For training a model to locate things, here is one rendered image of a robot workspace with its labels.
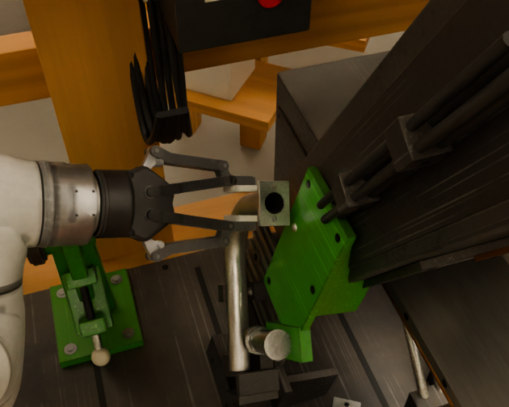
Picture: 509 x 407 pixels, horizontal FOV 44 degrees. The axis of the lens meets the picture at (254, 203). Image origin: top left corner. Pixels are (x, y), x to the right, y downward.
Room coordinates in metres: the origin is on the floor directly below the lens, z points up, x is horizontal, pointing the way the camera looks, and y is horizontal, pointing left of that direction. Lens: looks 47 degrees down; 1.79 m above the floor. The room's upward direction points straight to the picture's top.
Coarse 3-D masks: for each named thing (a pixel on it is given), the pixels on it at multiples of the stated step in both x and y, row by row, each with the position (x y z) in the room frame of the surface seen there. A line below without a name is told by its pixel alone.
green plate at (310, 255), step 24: (312, 168) 0.54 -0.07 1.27; (312, 192) 0.51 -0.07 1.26; (312, 216) 0.49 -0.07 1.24; (288, 240) 0.51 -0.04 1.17; (312, 240) 0.47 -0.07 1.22; (336, 240) 0.44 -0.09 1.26; (288, 264) 0.49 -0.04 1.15; (312, 264) 0.46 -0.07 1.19; (336, 264) 0.43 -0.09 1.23; (288, 288) 0.47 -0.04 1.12; (312, 288) 0.43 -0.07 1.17; (336, 288) 0.44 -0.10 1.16; (360, 288) 0.45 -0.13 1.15; (288, 312) 0.45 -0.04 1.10; (312, 312) 0.42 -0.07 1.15; (336, 312) 0.44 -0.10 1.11
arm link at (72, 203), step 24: (48, 168) 0.46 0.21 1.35; (72, 168) 0.47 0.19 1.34; (48, 192) 0.43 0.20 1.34; (72, 192) 0.44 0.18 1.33; (96, 192) 0.45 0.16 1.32; (48, 216) 0.41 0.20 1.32; (72, 216) 0.42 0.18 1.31; (96, 216) 0.44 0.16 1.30; (48, 240) 0.41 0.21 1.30; (72, 240) 0.42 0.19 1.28
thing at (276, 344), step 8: (248, 328) 0.46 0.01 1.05; (256, 328) 0.46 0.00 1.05; (264, 328) 0.46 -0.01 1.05; (248, 336) 0.45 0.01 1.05; (256, 336) 0.43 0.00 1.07; (264, 336) 0.42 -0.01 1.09; (272, 336) 0.42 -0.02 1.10; (280, 336) 0.42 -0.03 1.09; (288, 336) 0.42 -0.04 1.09; (248, 344) 0.44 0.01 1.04; (256, 344) 0.42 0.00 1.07; (264, 344) 0.41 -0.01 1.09; (272, 344) 0.41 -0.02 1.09; (280, 344) 0.41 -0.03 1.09; (288, 344) 0.41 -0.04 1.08; (256, 352) 0.43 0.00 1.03; (264, 352) 0.40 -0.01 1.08; (272, 352) 0.40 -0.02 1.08; (280, 352) 0.40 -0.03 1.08; (288, 352) 0.41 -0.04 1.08
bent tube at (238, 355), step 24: (264, 192) 0.53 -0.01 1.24; (288, 192) 0.54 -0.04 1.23; (264, 216) 0.51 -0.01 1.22; (288, 216) 0.52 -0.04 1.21; (240, 240) 0.57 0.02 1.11; (240, 264) 0.54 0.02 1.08; (240, 288) 0.52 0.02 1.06; (240, 312) 0.49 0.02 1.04; (240, 336) 0.46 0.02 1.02; (240, 360) 0.44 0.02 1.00
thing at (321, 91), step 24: (288, 72) 0.77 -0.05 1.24; (312, 72) 0.77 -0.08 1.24; (336, 72) 0.77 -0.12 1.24; (360, 72) 0.77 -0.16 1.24; (288, 96) 0.72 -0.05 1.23; (312, 96) 0.72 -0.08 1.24; (336, 96) 0.72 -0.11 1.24; (288, 120) 0.72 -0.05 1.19; (312, 120) 0.66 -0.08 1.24; (288, 144) 0.71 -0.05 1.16; (312, 144) 0.64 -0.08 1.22; (288, 168) 0.70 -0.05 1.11
